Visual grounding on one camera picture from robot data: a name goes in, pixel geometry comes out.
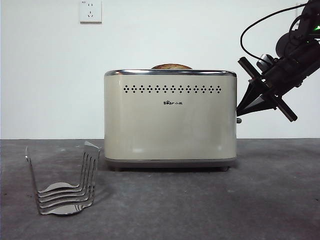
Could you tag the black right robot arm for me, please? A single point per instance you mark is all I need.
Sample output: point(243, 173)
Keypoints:
point(287, 45)

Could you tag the pale grey camera box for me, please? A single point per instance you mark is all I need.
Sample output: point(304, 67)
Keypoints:
point(265, 60)

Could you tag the grey toaster lever knob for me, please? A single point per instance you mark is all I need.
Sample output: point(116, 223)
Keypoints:
point(239, 120)

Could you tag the brown bread slice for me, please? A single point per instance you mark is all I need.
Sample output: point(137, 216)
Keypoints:
point(172, 66)

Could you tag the cream two-slot toaster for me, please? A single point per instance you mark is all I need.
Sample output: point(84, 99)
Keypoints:
point(170, 130)

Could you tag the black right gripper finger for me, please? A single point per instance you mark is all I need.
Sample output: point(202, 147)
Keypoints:
point(251, 95)
point(260, 106)

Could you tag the white wall socket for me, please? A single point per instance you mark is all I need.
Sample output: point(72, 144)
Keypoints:
point(91, 12)

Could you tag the shiny metal bread rack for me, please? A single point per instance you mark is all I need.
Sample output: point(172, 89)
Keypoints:
point(65, 200)

